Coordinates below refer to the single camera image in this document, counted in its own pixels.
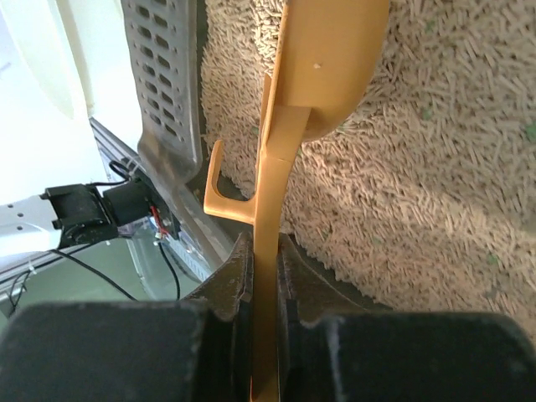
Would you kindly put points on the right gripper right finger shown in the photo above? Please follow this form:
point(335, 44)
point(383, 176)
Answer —
point(332, 349)

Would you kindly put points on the aluminium front rail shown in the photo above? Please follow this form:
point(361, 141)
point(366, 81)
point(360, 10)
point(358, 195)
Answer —
point(180, 260)

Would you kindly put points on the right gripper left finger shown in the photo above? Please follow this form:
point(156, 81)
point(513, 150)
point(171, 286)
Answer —
point(195, 349)

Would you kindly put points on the yellow litter scoop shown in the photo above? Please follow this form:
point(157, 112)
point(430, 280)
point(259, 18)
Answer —
point(325, 59)

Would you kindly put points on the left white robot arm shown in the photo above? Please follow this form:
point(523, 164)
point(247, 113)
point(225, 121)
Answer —
point(57, 219)

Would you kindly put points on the dark brown litter box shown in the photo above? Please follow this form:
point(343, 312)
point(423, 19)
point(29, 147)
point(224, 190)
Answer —
point(424, 198)

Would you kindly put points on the white plastic tray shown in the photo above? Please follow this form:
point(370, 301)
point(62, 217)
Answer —
point(77, 52)

